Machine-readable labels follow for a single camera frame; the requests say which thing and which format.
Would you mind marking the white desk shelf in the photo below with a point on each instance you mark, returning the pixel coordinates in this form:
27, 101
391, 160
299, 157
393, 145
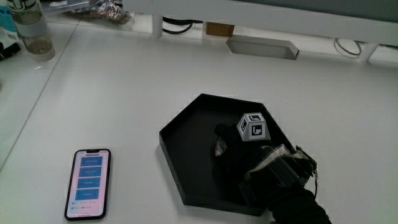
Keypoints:
280, 17

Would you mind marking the black hexagonal plate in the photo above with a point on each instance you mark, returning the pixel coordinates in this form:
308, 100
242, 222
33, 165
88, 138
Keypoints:
189, 149

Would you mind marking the black smartphone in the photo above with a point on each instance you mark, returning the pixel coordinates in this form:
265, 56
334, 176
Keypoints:
88, 183

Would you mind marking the black clip object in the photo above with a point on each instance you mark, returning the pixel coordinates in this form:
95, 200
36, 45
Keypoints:
8, 50

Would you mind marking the clear water bottle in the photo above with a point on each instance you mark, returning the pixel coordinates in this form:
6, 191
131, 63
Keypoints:
32, 31

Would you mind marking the person's right forearm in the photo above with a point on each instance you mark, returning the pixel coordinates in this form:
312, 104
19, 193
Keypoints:
295, 207

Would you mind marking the person's right hand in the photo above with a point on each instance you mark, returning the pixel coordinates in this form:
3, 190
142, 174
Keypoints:
248, 158

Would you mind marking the small paper clip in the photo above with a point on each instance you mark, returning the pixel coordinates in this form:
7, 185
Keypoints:
221, 147

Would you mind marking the crinkled clear plastic bag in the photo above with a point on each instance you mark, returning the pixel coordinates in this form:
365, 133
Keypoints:
107, 11

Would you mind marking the blue and white box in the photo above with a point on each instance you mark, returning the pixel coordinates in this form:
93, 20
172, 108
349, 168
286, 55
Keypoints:
7, 23

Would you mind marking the brown cardboard box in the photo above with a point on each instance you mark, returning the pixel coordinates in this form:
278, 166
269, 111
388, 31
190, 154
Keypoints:
219, 29

